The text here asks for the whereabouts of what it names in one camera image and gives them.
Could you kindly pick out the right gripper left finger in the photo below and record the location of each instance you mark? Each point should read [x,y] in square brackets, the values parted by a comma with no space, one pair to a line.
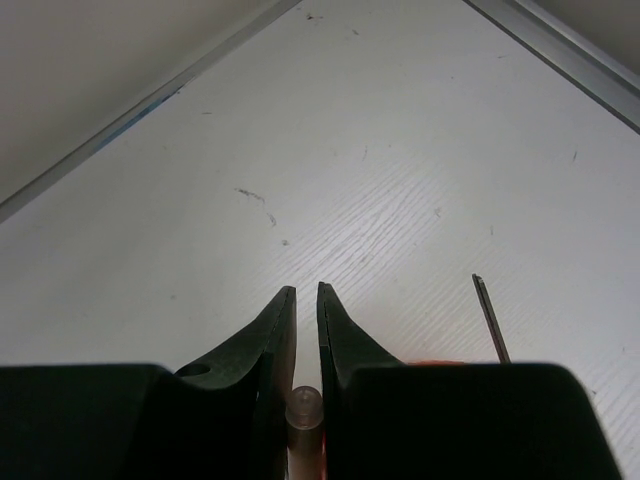
[238,416]

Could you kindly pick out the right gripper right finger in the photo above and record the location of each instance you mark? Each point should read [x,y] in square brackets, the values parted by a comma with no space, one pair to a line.
[344,348]

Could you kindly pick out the orange highlighter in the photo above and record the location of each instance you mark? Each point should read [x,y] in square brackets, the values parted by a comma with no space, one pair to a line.
[305,433]

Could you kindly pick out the orange round organizer container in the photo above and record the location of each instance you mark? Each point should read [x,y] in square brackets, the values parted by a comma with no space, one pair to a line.
[435,363]

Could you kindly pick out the aluminium rail back edge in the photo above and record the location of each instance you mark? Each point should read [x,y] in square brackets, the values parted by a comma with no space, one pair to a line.
[239,35]

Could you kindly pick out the aluminium rail right side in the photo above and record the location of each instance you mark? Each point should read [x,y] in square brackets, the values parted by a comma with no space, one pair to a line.
[577,59]

